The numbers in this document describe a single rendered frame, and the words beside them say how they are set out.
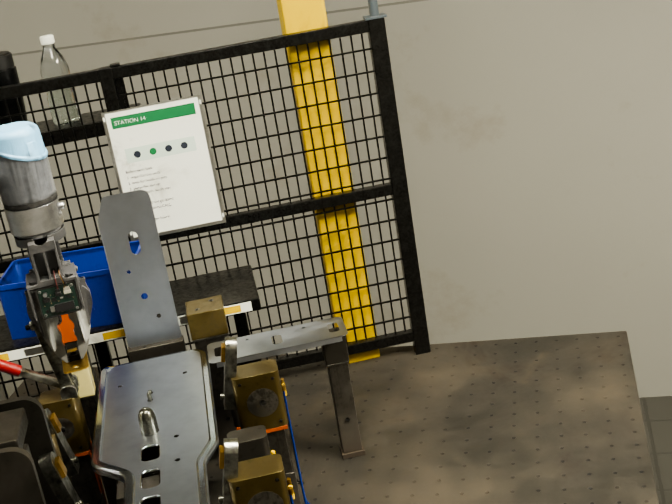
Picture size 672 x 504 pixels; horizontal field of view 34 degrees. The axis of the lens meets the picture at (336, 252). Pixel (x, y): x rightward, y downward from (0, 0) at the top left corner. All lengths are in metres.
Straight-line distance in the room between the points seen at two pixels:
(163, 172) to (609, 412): 1.13
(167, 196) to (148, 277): 0.30
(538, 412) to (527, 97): 1.33
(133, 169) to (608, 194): 1.68
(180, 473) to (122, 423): 0.25
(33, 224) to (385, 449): 1.11
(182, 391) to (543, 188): 1.79
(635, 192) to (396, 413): 1.40
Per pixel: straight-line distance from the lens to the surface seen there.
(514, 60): 3.50
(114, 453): 2.00
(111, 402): 2.18
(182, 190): 2.57
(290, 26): 2.54
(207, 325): 2.34
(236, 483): 1.74
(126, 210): 2.29
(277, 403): 2.07
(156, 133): 2.53
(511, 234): 3.67
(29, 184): 1.56
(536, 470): 2.29
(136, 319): 2.37
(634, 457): 2.32
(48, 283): 1.59
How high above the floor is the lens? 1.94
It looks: 20 degrees down
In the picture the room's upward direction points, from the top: 10 degrees counter-clockwise
